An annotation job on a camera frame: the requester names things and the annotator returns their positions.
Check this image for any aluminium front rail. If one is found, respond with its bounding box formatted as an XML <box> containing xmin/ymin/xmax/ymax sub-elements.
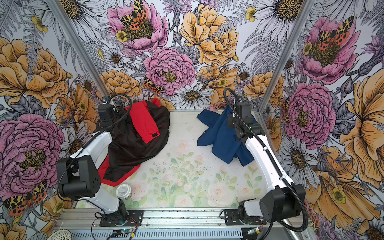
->
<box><xmin>54</xmin><ymin>208</ymin><xmax>317</xmax><ymax>240</ymax></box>

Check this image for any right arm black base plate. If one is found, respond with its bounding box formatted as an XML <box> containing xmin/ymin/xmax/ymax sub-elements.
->
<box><xmin>219</xmin><ymin>209</ymin><xmax>267</xmax><ymax>226</ymax></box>

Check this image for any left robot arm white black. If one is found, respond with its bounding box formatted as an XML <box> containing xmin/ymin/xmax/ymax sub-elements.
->
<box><xmin>57</xmin><ymin>103</ymin><xmax>132</xmax><ymax>226</ymax></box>

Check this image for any aluminium corner post left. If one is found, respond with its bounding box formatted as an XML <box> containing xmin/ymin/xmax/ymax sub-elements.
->
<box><xmin>47</xmin><ymin>1</ymin><xmax>111</xmax><ymax>103</ymax></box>

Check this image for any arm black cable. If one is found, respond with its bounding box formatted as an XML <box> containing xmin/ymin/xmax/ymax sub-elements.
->
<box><xmin>222</xmin><ymin>88</ymin><xmax>309</xmax><ymax>233</ymax></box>
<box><xmin>56</xmin><ymin>93</ymin><xmax>133</xmax><ymax>202</ymax></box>

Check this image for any navy blue cloth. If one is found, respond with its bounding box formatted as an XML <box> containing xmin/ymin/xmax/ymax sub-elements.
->
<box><xmin>197</xmin><ymin>107</ymin><xmax>254</xmax><ymax>166</ymax></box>

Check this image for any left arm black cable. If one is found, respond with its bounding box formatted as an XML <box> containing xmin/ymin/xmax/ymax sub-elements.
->
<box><xmin>56</xmin><ymin>93</ymin><xmax>133</xmax><ymax>202</ymax></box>

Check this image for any aluminium corner post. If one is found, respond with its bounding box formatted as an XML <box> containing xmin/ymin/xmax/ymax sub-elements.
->
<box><xmin>258</xmin><ymin>0</ymin><xmax>315</xmax><ymax>116</ymax></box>
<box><xmin>47</xmin><ymin>1</ymin><xmax>111</xmax><ymax>103</ymax></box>

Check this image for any aluminium corner post right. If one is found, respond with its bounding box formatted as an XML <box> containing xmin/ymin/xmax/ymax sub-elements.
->
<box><xmin>258</xmin><ymin>0</ymin><xmax>315</xmax><ymax>116</ymax></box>

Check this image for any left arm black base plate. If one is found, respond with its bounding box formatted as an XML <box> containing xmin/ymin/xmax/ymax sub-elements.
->
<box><xmin>100</xmin><ymin>210</ymin><xmax>145</xmax><ymax>227</ymax></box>

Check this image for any red black-lined jacket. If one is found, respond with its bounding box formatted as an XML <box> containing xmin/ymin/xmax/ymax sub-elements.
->
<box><xmin>98</xmin><ymin>99</ymin><xmax>170</xmax><ymax>187</ymax></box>

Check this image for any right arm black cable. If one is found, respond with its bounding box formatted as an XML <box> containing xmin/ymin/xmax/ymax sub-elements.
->
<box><xmin>222</xmin><ymin>88</ymin><xmax>309</xmax><ymax>233</ymax></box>

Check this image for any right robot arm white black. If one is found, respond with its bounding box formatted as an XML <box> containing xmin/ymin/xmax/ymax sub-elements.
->
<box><xmin>228</xmin><ymin>102</ymin><xmax>308</xmax><ymax>224</ymax></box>

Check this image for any white perforated basket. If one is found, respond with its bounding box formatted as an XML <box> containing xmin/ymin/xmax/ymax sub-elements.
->
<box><xmin>47</xmin><ymin>229</ymin><xmax>73</xmax><ymax>240</ymax></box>

